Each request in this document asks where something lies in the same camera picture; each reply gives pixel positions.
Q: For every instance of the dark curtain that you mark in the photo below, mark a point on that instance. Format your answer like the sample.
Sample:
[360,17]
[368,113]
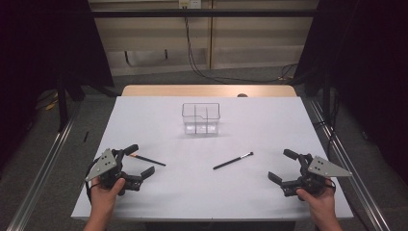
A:
[41,48]
[369,64]

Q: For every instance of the person's right hand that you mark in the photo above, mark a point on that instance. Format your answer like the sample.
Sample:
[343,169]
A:
[320,203]

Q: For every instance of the small black floor stick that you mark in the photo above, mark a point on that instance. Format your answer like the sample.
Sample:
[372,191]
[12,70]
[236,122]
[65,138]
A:
[86,136]

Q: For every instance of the white table cover board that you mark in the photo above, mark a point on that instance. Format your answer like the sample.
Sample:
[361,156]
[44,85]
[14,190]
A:
[205,192]

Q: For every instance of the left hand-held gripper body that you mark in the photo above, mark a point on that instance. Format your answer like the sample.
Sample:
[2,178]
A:
[104,162]

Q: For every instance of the white wall outlet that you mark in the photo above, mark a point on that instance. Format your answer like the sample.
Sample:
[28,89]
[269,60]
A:
[190,3]

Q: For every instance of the black brush with silver ferrule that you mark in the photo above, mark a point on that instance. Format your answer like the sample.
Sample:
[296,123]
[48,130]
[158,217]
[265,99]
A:
[232,161]

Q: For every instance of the black stand post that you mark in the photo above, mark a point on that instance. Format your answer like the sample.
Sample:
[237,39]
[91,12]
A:
[326,96]
[62,106]

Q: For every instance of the clear plastic organizer box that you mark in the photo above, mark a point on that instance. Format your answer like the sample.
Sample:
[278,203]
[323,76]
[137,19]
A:
[201,125]

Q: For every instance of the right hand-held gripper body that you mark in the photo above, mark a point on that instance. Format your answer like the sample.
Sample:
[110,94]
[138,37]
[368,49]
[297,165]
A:
[324,168]

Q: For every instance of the metal floor rail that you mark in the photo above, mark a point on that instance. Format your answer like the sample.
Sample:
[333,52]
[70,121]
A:
[352,160]
[45,166]

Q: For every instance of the person's left hand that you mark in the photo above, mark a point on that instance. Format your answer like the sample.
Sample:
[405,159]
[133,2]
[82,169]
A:
[104,199]

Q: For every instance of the wooden table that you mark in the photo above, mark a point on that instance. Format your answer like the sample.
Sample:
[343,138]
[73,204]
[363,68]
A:
[192,90]

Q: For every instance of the black horizontal bar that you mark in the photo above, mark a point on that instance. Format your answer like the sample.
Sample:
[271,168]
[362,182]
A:
[205,13]

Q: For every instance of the black brush with orange bristles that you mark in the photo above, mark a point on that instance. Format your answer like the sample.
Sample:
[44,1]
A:
[149,159]

